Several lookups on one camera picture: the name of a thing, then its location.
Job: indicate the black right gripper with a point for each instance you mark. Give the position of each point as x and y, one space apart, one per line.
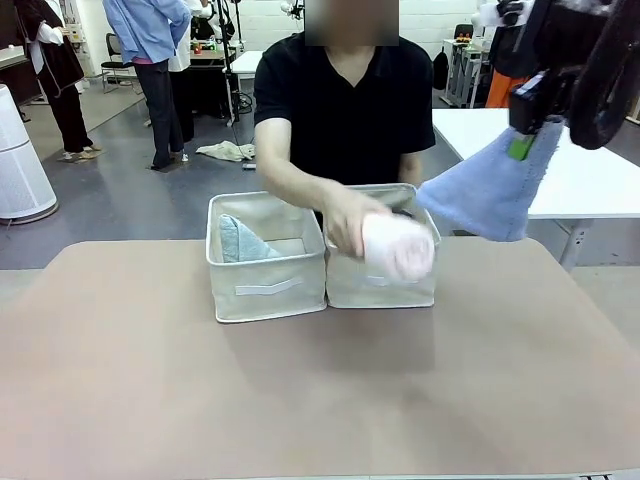
532 102

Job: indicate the blue cone towel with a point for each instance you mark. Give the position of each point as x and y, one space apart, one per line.
480 195

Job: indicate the dark grey towel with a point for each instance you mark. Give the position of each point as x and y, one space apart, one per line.
403 213

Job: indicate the pink towel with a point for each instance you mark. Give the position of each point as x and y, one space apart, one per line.
400 247

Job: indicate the grey-green cone towel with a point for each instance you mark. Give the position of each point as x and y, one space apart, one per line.
242 245

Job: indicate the person's right forearm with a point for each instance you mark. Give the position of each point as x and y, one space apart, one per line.
295 180

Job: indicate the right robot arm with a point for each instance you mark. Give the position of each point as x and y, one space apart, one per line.
560 35

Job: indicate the person's right hand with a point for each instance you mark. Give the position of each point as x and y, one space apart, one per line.
350 225

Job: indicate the bystander in orange trousers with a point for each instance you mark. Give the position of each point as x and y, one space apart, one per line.
502 90

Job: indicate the large white table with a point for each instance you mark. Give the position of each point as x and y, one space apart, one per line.
575 185

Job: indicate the black backpack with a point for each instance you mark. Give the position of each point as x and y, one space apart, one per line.
440 70

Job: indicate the person in black shirt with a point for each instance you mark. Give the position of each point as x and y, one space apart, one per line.
345 110

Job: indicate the cream fabric storage box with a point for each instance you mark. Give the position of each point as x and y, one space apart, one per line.
265 290
380 292

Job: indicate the small white background table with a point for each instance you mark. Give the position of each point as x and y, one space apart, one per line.
247 62

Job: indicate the beige cloth on floor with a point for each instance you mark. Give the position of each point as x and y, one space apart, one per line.
222 150

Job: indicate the black tripod stand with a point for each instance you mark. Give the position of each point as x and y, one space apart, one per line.
231 75

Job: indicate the bystander in blue shirt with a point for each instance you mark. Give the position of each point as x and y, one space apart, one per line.
150 40

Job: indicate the black office chair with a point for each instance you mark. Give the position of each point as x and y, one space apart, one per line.
114 67

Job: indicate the bystander in dark robe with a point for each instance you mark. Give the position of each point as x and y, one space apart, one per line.
60 65

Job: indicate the white round air purifier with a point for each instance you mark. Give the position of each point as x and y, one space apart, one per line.
22 165

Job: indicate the grey metal frame bench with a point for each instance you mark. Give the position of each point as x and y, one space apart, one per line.
467 70

